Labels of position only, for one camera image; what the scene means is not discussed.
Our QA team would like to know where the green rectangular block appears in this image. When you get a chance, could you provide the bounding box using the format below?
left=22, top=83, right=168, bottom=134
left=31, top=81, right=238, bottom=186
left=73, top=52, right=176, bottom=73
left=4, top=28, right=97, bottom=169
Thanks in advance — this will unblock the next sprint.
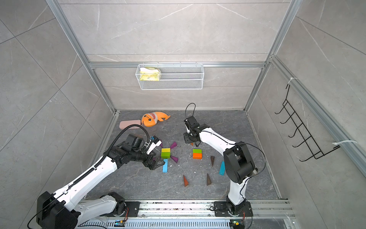
left=161, top=152, right=171, bottom=159

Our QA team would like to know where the light blue eraser block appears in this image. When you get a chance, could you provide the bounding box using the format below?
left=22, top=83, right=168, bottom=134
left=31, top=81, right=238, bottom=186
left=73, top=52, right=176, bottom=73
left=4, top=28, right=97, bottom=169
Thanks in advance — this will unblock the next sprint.
left=162, top=158, right=168, bottom=173

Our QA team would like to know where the yellow rectangular block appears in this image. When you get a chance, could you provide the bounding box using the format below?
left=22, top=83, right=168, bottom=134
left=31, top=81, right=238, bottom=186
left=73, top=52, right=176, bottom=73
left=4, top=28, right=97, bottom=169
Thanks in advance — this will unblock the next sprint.
left=161, top=148, right=171, bottom=153

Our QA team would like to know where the orange rectangular block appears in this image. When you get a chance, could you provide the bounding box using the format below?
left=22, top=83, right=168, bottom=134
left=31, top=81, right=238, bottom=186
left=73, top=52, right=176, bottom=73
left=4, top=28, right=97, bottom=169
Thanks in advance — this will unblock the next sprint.
left=193, top=153, right=203, bottom=160

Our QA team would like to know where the purple wedge block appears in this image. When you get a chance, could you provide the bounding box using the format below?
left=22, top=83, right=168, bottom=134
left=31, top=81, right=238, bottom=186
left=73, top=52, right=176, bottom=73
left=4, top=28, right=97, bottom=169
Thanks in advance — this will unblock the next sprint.
left=170, top=156, right=179, bottom=163
left=170, top=142, right=177, bottom=149

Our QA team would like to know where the dark walnut wedge block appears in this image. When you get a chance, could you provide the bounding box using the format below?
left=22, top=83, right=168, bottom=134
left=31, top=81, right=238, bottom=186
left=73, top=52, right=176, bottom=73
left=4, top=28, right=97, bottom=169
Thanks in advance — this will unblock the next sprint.
left=210, top=156, right=215, bottom=167

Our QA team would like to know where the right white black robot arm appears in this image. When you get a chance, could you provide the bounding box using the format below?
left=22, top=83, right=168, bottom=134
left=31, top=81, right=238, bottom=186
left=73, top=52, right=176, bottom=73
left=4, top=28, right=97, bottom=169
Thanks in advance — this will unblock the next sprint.
left=184, top=116, right=267, bottom=217

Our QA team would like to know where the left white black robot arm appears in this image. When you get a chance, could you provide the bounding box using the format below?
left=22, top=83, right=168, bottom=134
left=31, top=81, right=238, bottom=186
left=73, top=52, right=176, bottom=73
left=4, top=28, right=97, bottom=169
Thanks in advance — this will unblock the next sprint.
left=33, top=134, right=162, bottom=229

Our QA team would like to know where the orange fish plush toy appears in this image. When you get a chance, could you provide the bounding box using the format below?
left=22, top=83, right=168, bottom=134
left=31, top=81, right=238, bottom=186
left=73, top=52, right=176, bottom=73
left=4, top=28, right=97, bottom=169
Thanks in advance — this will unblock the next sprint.
left=141, top=112, right=171, bottom=127

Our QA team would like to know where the reddish brown wedge block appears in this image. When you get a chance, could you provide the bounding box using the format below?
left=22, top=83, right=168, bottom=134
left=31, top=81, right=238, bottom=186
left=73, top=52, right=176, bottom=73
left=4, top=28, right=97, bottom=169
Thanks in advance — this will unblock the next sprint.
left=183, top=175, right=189, bottom=187

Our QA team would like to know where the small teal block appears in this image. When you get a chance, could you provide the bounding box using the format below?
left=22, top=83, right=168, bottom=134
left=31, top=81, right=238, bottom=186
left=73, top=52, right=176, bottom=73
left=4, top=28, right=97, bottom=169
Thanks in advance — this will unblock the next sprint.
left=219, top=161, right=226, bottom=176

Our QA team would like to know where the pink rectangular case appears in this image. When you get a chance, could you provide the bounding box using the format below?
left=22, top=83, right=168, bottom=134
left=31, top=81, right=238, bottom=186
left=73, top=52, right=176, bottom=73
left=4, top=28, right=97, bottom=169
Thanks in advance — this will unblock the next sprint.
left=119, top=120, right=142, bottom=130

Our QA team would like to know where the dark brown wedge block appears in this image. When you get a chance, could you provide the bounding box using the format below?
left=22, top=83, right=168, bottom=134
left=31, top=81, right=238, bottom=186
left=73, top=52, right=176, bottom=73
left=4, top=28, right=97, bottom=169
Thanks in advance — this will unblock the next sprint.
left=206, top=174, right=212, bottom=186

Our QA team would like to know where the yellow white cloth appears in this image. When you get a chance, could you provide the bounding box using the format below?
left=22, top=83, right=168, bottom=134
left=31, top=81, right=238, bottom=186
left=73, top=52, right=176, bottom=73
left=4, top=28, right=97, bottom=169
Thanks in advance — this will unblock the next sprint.
left=138, top=67, right=161, bottom=81

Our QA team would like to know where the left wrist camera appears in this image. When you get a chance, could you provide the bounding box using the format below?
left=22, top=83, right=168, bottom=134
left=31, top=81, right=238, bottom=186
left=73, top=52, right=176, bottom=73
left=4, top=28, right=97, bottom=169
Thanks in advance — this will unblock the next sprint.
left=146, top=135, right=162, bottom=155

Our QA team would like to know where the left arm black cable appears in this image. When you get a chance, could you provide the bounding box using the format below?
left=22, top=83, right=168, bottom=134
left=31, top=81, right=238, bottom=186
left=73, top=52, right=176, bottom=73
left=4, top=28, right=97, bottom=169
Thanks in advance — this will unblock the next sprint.
left=27, top=123, right=151, bottom=229

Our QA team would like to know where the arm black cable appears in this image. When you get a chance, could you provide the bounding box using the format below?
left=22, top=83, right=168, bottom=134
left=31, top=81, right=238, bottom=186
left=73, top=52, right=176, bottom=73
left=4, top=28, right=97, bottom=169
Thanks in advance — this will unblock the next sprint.
left=185, top=102, right=267, bottom=201
left=27, top=123, right=151, bottom=229

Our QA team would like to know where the white wire wall basket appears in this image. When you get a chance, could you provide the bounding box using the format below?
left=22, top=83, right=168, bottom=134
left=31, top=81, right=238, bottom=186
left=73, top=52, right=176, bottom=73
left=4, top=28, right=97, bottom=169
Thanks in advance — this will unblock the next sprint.
left=135, top=63, right=205, bottom=90

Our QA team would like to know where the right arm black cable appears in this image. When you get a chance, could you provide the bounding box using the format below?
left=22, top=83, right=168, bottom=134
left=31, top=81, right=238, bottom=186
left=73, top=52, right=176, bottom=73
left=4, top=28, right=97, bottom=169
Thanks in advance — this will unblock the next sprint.
left=185, top=102, right=267, bottom=201

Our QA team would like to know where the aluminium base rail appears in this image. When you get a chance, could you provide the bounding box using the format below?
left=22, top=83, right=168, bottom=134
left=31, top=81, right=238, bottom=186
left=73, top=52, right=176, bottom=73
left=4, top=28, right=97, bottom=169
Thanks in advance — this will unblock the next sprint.
left=77, top=199, right=299, bottom=229

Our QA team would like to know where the black wire hook rack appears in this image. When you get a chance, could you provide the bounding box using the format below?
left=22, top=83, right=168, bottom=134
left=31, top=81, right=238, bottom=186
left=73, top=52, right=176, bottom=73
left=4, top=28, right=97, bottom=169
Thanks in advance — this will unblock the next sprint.
left=275, top=85, right=340, bottom=162

